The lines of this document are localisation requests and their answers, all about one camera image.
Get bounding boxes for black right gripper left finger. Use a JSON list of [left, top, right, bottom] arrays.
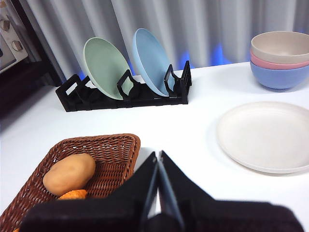
[[19, 151, 159, 232]]

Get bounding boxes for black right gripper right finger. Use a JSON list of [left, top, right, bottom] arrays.
[[159, 150, 305, 232]]

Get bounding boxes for orange plastic corn cob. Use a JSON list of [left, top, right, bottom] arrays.
[[12, 189, 87, 232]]

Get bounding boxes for brown potato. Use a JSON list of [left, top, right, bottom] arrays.
[[42, 153, 97, 197]]

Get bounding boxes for brown wicker basket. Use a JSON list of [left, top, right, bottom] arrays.
[[0, 133, 141, 232]]

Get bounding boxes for white plate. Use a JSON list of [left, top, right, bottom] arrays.
[[216, 101, 309, 174]]

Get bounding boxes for black dish rack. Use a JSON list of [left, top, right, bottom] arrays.
[[55, 60, 193, 113]]

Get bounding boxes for blue bowl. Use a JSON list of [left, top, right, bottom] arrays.
[[250, 60, 309, 90]]

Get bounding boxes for pale green plate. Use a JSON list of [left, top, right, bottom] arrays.
[[83, 36, 132, 100]]

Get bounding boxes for pink bowl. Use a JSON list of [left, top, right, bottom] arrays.
[[250, 52, 309, 71]]

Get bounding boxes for light blue plate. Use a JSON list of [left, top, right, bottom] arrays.
[[132, 28, 173, 97]]

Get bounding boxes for beige bowl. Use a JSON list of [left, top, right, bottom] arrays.
[[250, 31, 309, 65]]

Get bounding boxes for silver toaster oven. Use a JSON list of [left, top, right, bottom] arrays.
[[0, 0, 28, 74]]

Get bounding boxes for grey curtain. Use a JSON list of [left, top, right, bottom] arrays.
[[23, 0, 309, 83]]

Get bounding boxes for black metal shelf frame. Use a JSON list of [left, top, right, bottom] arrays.
[[0, 0, 67, 120]]

